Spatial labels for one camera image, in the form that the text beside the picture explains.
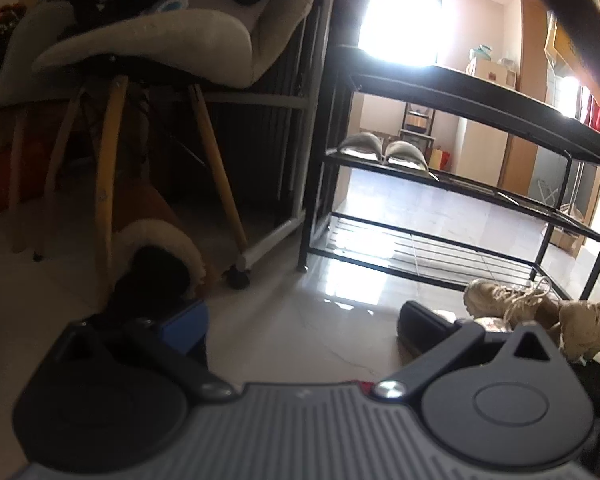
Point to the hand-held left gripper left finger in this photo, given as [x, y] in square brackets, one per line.
[187, 325]

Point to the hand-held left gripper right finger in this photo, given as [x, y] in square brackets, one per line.
[427, 330]

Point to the black metal shoe rack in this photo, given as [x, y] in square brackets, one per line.
[480, 90]

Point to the beige chunky sneaker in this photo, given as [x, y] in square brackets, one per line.
[585, 320]
[490, 295]

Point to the person's left brown fur boot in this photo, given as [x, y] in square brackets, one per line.
[152, 205]

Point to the tan box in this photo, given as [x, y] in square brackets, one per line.
[567, 242]

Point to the yellow gift bag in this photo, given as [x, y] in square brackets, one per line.
[435, 157]

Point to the wooden stand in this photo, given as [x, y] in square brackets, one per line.
[417, 122]

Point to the red box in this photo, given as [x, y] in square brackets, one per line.
[20, 175]

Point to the wooden wardrobe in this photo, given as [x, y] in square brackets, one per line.
[525, 110]

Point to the white cabinet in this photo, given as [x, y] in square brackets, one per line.
[490, 72]

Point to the red hanging cloth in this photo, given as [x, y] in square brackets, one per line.
[592, 110]

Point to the cream chair with wooden legs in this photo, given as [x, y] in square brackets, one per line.
[220, 45]

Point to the teal container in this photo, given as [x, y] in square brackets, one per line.
[481, 52]

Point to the red flowers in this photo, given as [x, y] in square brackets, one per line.
[2, 20]

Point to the white frame wheeled cart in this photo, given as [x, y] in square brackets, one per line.
[300, 102]

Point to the yellow wall poster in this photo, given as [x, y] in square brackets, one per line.
[562, 45]

